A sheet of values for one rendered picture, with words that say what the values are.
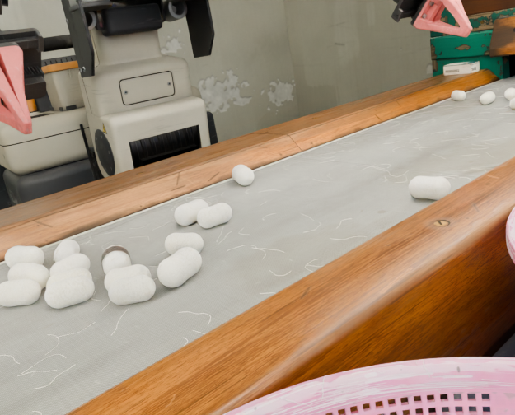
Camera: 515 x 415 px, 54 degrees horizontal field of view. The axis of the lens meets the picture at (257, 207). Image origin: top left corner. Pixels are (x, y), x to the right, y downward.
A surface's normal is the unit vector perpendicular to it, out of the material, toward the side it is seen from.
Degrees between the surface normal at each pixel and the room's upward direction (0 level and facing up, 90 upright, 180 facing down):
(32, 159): 90
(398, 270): 0
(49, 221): 45
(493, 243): 90
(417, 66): 90
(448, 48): 90
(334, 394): 75
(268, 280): 0
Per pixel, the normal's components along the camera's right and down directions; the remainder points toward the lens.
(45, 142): 0.57, 0.16
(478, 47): -0.75, 0.32
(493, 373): -0.32, 0.08
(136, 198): 0.34, -0.57
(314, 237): -0.17, -0.94
